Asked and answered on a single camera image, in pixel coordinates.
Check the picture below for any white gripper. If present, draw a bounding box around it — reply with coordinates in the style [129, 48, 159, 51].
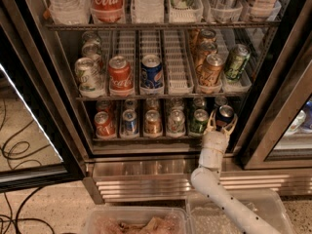
[199, 110, 238, 171]

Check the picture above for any blue pepsi can bottom front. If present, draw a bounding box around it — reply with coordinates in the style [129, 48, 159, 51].
[215, 105, 234, 130]

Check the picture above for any blue pepsi can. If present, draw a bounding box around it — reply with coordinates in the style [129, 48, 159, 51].
[215, 105, 234, 130]
[214, 96, 228, 109]

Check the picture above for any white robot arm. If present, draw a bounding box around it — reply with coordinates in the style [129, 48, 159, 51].
[191, 110, 281, 234]

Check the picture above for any green sprite can bottom front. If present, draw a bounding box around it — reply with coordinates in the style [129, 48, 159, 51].
[190, 109, 209, 134]

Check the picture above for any blue pepsi can bottom behind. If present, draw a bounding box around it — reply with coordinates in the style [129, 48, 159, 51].
[214, 96, 228, 109]

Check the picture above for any white green can bottom front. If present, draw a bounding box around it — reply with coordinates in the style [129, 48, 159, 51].
[167, 109, 185, 137]

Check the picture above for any orange can middle front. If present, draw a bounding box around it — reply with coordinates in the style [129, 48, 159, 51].
[199, 54, 225, 87]

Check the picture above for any orange can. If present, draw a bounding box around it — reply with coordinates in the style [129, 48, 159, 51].
[199, 54, 225, 87]
[144, 110, 162, 137]

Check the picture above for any empty white can tray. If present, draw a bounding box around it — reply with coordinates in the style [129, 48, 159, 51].
[163, 29, 194, 95]

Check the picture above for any orange can bottom front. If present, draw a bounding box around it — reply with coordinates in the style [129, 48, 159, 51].
[144, 110, 162, 137]

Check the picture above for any green can middle right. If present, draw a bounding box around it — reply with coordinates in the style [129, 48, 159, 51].
[224, 44, 251, 82]

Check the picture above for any blue pepsi can middle shelf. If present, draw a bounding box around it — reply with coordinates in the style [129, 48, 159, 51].
[140, 54, 163, 89]

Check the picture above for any blue white can bottom front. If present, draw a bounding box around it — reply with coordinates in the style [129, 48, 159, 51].
[123, 109, 138, 136]

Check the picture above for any red coca-cola can middle shelf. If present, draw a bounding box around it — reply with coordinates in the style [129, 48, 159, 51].
[108, 56, 133, 91]

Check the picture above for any red coke can bottom front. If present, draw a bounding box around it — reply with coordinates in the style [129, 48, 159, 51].
[94, 111, 115, 138]

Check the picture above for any white green can middle shelf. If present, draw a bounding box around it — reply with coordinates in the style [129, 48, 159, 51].
[75, 58, 101, 92]

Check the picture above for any red coca-cola bottle top shelf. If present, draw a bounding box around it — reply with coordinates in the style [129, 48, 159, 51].
[91, 0, 124, 22]

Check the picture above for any glass fridge door left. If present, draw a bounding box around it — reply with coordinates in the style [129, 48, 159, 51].
[0, 0, 87, 192]

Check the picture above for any clear plastic bin right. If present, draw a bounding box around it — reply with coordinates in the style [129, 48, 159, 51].
[185, 189, 294, 234]

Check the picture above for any clear plastic bin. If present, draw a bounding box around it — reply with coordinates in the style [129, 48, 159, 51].
[81, 206, 192, 234]
[185, 189, 294, 234]

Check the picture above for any clear water bottle top centre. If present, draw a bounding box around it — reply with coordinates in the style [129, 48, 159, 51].
[132, 0, 165, 23]

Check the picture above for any clear water bottle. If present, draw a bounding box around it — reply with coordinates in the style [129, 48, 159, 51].
[49, 0, 91, 25]
[132, 0, 165, 23]

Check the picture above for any clear plastic bin left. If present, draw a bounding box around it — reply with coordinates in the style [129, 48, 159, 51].
[81, 206, 192, 234]

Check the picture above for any clear water bottle top left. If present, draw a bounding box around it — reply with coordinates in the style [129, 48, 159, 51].
[49, 0, 91, 25]

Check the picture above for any black floor cable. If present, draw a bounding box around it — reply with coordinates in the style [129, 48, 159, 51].
[0, 185, 57, 234]

